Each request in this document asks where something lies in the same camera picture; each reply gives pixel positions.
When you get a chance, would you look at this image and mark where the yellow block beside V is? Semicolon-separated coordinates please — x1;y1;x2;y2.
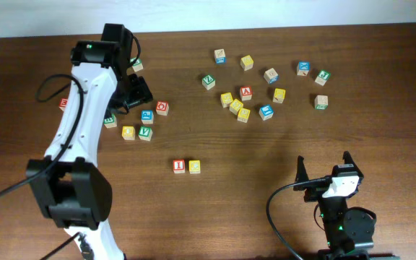
121;126;136;141

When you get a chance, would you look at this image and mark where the blue X wooden block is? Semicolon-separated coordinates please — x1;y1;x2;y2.
296;61;310;77

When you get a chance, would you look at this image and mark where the yellow block with pencil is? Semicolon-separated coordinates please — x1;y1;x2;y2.
272;88;286;103

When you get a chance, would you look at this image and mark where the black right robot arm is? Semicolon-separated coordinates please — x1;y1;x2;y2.
294;151;398;260

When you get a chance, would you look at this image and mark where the yellow block cluster front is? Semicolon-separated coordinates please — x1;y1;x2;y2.
237;108;251;123

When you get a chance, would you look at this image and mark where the red O wooden block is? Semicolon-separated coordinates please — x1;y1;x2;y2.
155;101;169;116

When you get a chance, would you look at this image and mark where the blue D wooden block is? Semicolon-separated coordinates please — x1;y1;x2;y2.
264;68;279;84

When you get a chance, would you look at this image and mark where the yellow block cluster back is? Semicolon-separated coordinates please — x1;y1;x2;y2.
220;92;233;108

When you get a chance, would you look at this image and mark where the green Z wooden block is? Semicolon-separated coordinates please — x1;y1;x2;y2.
201;74;215;90

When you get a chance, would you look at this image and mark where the red A wooden block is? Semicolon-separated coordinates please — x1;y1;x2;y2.
240;86;253;101

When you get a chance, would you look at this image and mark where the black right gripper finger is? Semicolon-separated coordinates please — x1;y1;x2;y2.
342;151;355;165
293;155;309;191

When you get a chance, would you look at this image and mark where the green V wooden block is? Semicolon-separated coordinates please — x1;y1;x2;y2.
138;126;153;142

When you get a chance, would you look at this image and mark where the green r block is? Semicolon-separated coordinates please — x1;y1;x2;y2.
103;114;118;129
314;95;329;110

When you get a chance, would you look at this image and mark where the yellow block cluster middle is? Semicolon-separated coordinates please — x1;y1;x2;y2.
229;99;243;115

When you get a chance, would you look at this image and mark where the yellow C wooden block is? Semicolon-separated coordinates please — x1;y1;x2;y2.
189;160;201;174

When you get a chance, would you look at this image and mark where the yellow block cluster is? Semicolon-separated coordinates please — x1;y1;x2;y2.
220;92;233;108
229;99;243;115
237;108;251;123

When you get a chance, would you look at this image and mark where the green L wooden block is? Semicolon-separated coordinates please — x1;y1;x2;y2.
131;58;144;72

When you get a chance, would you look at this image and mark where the green J wooden block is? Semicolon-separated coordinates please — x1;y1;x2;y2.
315;70;331;86

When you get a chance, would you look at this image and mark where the red I wooden block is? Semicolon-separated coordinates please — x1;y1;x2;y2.
173;160;186;174

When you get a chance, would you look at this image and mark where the yellow top block far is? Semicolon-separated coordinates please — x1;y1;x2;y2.
240;55;254;71

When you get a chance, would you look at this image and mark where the blue P wooden block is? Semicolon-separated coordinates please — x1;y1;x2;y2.
141;110;155;125

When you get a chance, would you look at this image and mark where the blue I leaf block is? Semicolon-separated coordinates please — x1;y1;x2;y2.
259;105;274;121

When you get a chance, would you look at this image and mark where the blue-sided wooden block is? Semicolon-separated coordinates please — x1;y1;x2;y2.
214;49;226;64

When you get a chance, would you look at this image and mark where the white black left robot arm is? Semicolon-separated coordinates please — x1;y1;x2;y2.
26;24;153;259

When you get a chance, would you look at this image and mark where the red M wooden block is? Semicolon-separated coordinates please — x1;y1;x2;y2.
59;98;68;111

